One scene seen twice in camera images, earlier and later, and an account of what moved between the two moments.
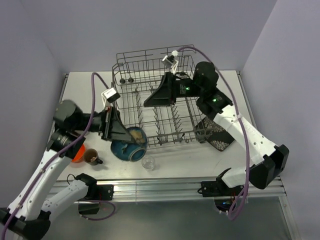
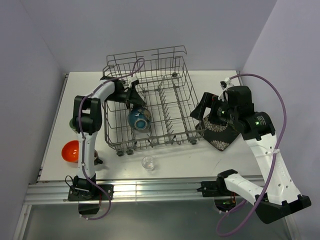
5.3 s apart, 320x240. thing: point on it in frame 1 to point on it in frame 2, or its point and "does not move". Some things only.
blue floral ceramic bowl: x=133 y=150 to x=139 y=119
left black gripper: x=112 y=126 to x=132 y=97
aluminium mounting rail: x=128 y=190 does not move
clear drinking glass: x=148 y=162 does not move
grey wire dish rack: x=136 y=75 does not move
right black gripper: x=165 y=94 to x=211 y=100
